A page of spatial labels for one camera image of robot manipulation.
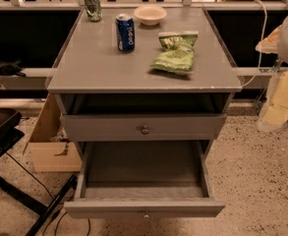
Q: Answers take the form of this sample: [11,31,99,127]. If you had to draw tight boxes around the white bowl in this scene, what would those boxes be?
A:
[134,6,167,27]

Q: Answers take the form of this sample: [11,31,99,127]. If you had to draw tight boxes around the blue pepsi can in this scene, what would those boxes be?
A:
[115,14,135,53]

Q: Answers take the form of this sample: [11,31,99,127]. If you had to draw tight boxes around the grey railing beam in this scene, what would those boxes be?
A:
[0,68,274,90]

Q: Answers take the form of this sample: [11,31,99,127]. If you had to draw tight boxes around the black object on rail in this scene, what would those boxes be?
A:
[0,61,26,77]

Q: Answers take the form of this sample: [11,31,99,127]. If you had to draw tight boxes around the green chip bag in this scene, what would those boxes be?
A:
[150,30,199,75]

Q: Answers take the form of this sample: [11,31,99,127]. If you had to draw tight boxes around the grey drawer cabinet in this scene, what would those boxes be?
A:
[46,6,243,149]

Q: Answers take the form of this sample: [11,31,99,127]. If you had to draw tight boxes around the white cable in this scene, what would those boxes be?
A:
[241,0,268,88]

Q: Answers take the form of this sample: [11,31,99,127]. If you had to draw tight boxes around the grey top drawer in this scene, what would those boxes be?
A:
[60,114,226,142]

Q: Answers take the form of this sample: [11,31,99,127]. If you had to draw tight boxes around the black stand with tray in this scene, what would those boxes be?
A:
[0,77,79,236]

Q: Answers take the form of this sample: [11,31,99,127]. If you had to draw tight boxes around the grey drawer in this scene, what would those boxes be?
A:
[65,141,225,218]
[60,114,226,142]

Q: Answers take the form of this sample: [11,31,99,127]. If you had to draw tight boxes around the cardboard box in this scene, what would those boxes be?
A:
[28,94,82,172]

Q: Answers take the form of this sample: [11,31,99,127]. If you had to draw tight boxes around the green soda can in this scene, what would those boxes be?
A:
[85,0,102,22]

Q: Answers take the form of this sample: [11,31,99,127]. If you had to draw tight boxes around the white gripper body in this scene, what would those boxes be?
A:
[258,70,288,132]

